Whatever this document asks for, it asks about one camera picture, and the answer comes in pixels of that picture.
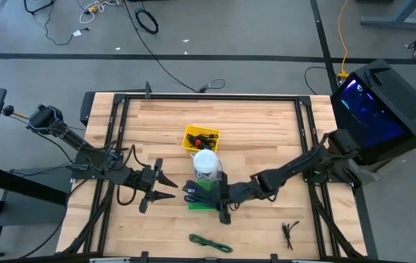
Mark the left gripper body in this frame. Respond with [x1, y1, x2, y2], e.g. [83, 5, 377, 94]
[134, 158, 164, 215]

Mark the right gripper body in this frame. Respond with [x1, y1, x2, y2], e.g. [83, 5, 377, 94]
[216, 171, 263, 225]

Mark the yellow plastic basket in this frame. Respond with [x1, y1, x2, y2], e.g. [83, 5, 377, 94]
[181, 124, 221, 153]

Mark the green plastic basket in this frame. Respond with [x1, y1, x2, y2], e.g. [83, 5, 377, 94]
[187, 180, 220, 212]

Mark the white dome lamp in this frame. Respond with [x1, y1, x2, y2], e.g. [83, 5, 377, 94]
[192, 148, 220, 175]

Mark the yellow rod with black knob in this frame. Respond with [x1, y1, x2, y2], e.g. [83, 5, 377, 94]
[1, 104, 31, 120]

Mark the black computer case blue light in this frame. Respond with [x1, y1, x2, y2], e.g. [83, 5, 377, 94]
[330, 58, 416, 165]

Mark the grey desk base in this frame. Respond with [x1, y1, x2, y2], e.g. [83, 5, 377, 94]
[360, 0, 416, 30]

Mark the white coiled lamp cable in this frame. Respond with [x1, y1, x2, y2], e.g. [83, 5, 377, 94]
[192, 153, 227, 183]

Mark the green braided USB cable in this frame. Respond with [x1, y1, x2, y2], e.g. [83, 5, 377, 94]
[189, 233, 234, 254]

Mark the black metal table frame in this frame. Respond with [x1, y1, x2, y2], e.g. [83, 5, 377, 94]
[59, 82, 368, 263]

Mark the long black floor cable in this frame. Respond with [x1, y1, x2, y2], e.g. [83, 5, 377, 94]
[123, 0, 227, 94]

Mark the black curved floor cable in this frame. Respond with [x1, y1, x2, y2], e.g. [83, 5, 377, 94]
[304, 65, 328, 95]

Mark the black coiled floor cable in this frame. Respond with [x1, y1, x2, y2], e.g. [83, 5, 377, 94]
[135, 8, 159, 36]

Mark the yellow floor cable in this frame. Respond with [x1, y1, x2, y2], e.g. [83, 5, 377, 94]
[337, 0, 352, 80]

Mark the thin black cable white plug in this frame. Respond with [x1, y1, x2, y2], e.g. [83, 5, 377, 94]
[42, 0, 91, 47]

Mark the white floor cable bundle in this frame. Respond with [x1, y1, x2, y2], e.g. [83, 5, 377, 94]
[78, 0, 121, 25]

